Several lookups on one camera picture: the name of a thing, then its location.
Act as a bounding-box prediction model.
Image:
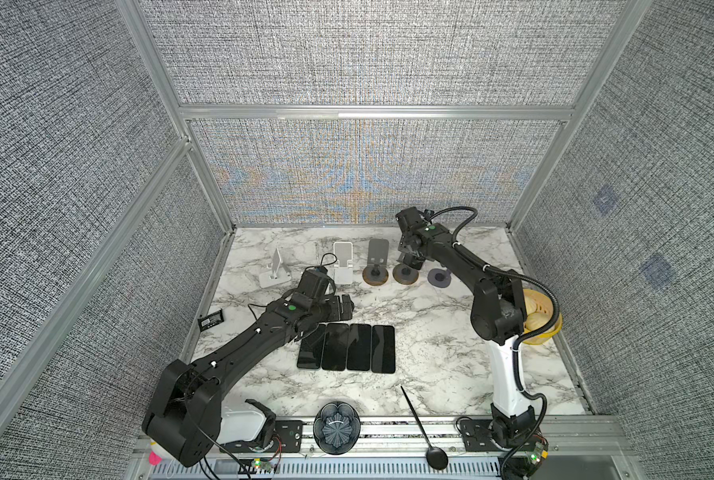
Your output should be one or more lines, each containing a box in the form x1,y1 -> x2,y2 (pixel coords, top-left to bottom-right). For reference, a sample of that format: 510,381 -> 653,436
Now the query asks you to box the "aluminium frame corner post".
115,0 -> 236,234

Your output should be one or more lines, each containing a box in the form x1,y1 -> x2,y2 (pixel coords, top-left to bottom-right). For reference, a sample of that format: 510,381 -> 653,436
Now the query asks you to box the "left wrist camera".
296,266 -> 335,299

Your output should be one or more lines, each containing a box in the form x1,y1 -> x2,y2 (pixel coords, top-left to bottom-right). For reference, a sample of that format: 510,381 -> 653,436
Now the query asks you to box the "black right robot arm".
395,206 -> 560,450

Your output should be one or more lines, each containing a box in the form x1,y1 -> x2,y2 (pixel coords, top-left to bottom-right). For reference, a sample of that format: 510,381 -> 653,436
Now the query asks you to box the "white flat phone stand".
332,241 -> 354,285

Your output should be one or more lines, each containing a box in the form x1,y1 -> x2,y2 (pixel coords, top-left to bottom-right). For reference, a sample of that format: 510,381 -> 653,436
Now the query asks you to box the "round wooden phone stand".
362,238 -> 389,286
392,264 -> 419,285

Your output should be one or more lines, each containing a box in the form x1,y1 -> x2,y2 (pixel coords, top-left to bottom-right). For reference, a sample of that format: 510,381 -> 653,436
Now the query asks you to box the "purple round phone stand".
427,268 -> 452,289

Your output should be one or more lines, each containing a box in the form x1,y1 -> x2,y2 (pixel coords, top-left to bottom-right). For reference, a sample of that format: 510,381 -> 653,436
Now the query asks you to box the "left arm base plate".
222,420 -> 304,456

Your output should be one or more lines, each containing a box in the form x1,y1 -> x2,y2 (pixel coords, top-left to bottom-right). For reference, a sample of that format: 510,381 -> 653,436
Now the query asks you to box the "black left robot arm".
142,292 -> 354,467

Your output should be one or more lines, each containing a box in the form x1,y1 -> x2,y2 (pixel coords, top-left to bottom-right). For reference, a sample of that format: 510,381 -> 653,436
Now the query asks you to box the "pink white plush toy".
148,441 -> 162,467

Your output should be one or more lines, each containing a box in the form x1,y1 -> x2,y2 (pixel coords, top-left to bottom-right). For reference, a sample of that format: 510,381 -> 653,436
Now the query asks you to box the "black long spoon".
400,386 -> 449,471

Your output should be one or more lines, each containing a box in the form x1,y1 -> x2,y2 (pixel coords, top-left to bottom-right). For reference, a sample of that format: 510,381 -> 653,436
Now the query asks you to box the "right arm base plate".
454,416 -> 548,453

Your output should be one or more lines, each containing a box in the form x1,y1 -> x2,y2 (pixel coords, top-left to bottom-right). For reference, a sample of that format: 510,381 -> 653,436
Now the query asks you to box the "white folding phone stand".
259,248 -> 292,288

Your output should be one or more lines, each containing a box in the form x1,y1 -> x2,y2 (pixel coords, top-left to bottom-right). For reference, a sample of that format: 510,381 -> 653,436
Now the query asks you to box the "yellow bowl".
523,289 -> 563,345

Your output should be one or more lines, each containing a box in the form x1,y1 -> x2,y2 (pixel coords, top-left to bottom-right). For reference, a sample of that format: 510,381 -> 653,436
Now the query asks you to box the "black phone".
371,325 -> 396,374
346,323 -> 372,371
321,323 -> 350,371
296,324 -> 327,370

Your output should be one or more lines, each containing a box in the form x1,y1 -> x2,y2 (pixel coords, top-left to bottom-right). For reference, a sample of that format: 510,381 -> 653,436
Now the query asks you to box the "small black adapter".
197,310 -> 224,332

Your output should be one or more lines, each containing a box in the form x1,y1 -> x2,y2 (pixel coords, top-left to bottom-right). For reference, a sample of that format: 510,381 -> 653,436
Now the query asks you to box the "dark glass flower dish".
312,401 -> 361,455

